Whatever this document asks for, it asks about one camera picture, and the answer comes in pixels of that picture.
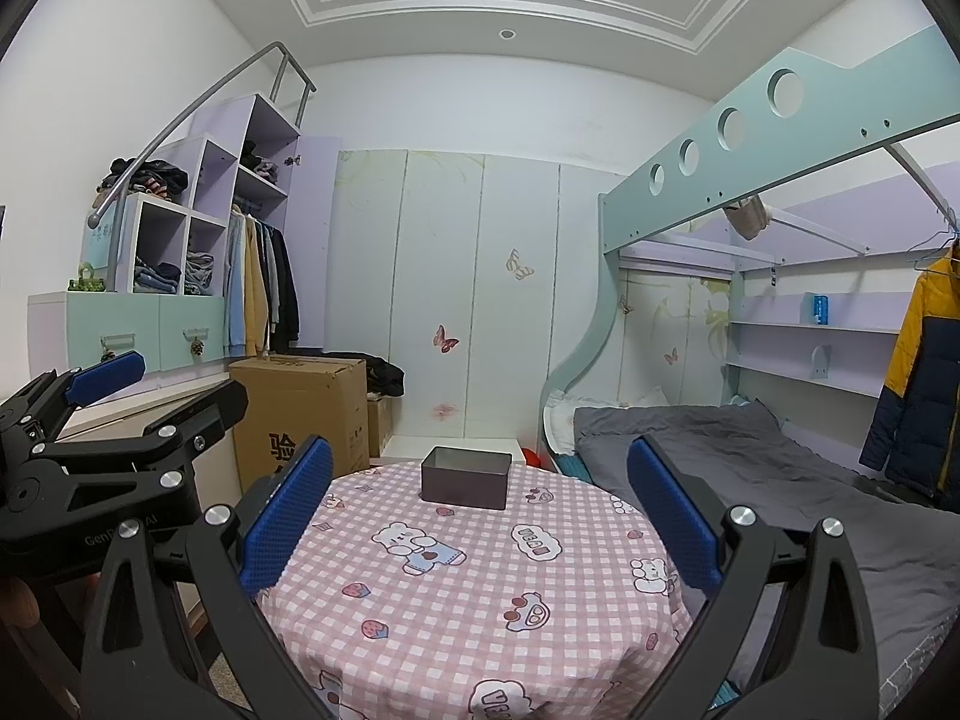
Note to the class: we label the pink flower sticker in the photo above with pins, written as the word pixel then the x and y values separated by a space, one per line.
pixel 445 411

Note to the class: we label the black clothes pile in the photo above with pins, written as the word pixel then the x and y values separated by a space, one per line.
pixel 382 379

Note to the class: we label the white wardrobe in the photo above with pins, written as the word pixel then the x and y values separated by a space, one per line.
pixel 465 240

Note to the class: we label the small cardboard box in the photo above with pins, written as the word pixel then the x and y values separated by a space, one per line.
pixel 379 427

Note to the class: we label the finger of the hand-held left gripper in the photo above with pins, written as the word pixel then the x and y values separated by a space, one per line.
pixel 202 409
pixel 105 376

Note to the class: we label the dark clothes pile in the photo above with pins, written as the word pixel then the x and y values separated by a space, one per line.
pixel 150 176

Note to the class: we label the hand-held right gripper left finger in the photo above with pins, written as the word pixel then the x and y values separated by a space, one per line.
pixel 292 517

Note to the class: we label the beige butterfly sticker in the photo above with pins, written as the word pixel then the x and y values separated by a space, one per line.
pixel 519 264

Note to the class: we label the purple wall shelves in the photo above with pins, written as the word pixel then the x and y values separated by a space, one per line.
pixel 787 371

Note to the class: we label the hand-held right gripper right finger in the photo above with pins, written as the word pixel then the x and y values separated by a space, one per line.
pixel 675 517

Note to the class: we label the grey metal box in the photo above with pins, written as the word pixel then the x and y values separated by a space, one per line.
pixel 465 487

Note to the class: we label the pink butterfly sticker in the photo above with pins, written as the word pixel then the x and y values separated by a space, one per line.
pixel 445 337

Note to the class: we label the person's left hand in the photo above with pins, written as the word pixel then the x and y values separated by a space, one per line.
pixel 16 604

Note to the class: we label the large cardboard box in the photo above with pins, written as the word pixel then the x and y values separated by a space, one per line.
pixel 300 405

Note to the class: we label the grey metal handrail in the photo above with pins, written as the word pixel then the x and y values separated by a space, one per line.
pixel 187 116

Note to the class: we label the yellow navy jacket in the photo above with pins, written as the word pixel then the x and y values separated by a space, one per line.
pixel 922 390

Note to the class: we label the teal bunk bed frame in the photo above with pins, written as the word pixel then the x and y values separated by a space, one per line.
pixel 750 165

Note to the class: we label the purple teal staircase cabinet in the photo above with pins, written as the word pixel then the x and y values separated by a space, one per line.
pixel 217 165

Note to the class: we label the folded jeans stack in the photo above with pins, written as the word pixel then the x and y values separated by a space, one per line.
pixel 156 277

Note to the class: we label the white bookend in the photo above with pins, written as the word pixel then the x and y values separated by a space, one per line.
pixel 820 364

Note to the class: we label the red cloth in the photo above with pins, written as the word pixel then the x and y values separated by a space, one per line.
pixel 532 457

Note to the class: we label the row of hanging clothes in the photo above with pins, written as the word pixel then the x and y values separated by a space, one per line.
pixel 259 277

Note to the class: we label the beige hanging pouch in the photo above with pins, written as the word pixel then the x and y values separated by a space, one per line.
pixel 746 219

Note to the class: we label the grey blanket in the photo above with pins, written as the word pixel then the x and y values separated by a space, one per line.
pixel 750 450

